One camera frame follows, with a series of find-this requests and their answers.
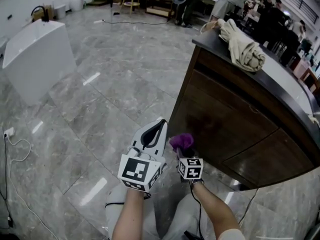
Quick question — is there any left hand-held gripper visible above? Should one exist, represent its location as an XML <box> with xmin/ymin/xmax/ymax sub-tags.
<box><xmin>117</xmin><ymin>119</ymin><xmax>168</xmax><ymax>192</ymax></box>

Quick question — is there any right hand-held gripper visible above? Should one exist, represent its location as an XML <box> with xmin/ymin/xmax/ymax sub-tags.
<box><xmin>176</xmin><ymin>146</ymin><xmax>204</xmax><ymax>180</ymax></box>

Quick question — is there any purple cloth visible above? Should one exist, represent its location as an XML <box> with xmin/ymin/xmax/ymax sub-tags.
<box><xmin>168</xmin><ymin>133</ymin><xmax>195</xmax><ymax>152</ymax></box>

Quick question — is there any scratched dark wooden cabinet door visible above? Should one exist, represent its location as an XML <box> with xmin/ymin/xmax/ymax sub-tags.
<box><xmin>169</xmin><ymin>68</ymin><xmax>280</xmax><ymax>166</ymax></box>

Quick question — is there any person's left forearm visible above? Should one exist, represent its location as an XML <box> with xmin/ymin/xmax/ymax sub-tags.
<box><xmin>111</xmin><ymin>187</ymin><xmax>146</xmax><ymax>240</ymax></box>

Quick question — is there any person's right forearm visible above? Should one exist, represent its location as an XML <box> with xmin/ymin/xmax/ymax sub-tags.
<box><xmin>192</xmin><ymin>181</ymin><xmax>242</xmax><ymax>240</ymax></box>

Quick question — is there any dark wooden vanity cabinet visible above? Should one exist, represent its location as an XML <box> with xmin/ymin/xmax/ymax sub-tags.
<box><xmin>167</xmin><ymin>28</ymin><xmax>320</xmax><ymax>191</ymax></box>

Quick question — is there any person's right leg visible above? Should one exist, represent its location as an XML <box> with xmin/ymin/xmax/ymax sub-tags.
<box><xmin>162</xmin><ymin>193</ymin><xmax>208</xmax><ymax>240</ymax></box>

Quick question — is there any person's light grey shirt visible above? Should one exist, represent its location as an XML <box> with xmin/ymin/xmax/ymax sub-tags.
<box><xmin>216</xmin><ymin>228</ymin><xmax>246</xmax><ymax>240</ymax></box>

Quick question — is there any black vanity countertop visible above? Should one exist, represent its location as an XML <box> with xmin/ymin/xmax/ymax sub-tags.
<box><xmin>191</xmin><ymin>28</ymin><xmax>320</xmax><ymax>145</ymax></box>

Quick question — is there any beige crumpled towel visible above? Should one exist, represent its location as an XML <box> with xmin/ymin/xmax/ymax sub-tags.
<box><xmin>200</xmin><ymin>18</ymin><xmax>267</xmax><ymax>72</ymax></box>

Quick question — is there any white sink basin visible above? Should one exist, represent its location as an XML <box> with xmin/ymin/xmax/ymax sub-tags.
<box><xmin>262</xmin><ymin>56</ymin><xmax>315</xmax><ymax>116</ymax></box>

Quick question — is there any round wooden stool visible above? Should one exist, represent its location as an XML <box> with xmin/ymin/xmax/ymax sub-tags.
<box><xmin>121</xmin><ymin>0</ymin><xmax>141</xmax><ymax>15</ymax></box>

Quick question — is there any pink cup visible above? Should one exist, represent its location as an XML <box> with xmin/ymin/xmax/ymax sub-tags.
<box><xmin>292</xmin><ymin>58</ymin><xmax>310</xmax><ymax>77</ymax></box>

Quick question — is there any white toilet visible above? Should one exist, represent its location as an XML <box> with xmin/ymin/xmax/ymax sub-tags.
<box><xmin>69</xmin><ymin>0</ymin><xmax>86</xmax><ymax>12</ymax></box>

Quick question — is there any white bin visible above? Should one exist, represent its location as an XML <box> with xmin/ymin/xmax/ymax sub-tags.
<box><xmin>54</xmin><ymin>5</ymin><xmax>66</xmax><ymax>20</ymax></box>

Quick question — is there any black curved faucet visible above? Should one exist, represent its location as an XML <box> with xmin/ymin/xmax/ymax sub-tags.
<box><xmin>31</xmin><ymin>5</ymin><xmax>51</xmax><ymax>23</ymax></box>

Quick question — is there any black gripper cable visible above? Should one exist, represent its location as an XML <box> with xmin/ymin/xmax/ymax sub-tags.
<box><xmin>190</xmin><ymin>181</ymin><xmax>204</xmax><ymax>240</ymax></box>
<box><xmin>104</xmin><ymin>192</ymin><xmax>152</xmax><ymax>207</ymax></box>

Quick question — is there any thin white floor cable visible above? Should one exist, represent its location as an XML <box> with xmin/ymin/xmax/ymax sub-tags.
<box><xmin>3</xmin><ymin>133</ymin><xmax>60</xmax><ymax>240</ymax></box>

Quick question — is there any white square pedestal basin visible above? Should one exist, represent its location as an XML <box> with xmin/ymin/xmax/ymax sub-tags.
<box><xmin>1</xmin><ymin>18</ymin><xmax>77</xmax><ymax>107</ymax></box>

